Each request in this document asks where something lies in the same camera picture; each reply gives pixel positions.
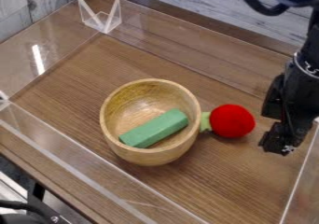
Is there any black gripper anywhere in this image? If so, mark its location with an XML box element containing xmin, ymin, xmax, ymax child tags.
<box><xmin>258</xmin><ymin>58</ymin><xmax>319</xmax><ymax>156</ymax></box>

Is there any red plush strawberry toy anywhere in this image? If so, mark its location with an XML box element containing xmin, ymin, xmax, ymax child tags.
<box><xmin>199</xmin><ymin>104</ymin><xmax>256</xmax><ymax>138</ymax></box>

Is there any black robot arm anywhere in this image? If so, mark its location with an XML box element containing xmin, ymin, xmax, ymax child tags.
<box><xmin>245</xmin><ymin>0</ymin><xmax>319</xmax><ymax>156</ymax></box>

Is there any green rectangular block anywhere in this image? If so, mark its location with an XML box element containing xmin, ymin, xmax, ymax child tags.
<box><xmin>119</xmin><ymin>108</ymin><xmax>190</xmax><ymax>148</ymax></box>

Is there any round wooden bowl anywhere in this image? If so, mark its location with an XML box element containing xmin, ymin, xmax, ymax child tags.
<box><xmin>101</xmin><ymin>78</ymin><xmax>201</xmax><ymax>166</ymax></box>

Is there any clear acrylic tray wall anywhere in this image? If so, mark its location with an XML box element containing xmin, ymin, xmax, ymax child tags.
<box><xmin>0</xmin><ymin>0</ymin><xmax>319</xmax><ymax>224</ymax></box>

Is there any clear acrylic corner bracket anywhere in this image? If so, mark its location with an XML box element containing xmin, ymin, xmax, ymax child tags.
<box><xmin>78</xmin><ymin>0</ymin><xmax>122</xmax><ymax>35</ymax></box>

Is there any black table clamp mount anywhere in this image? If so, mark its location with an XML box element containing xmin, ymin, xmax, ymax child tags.
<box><xmin>29</xmin><ymin>183</ymin><xmax>73</xmax><ymax>224</ymax></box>

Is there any black cable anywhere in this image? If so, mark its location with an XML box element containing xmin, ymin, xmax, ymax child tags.
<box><xmin>0</xmin><ymin>199</ymin><xmax>43</xmax><ymax>224</ymax></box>

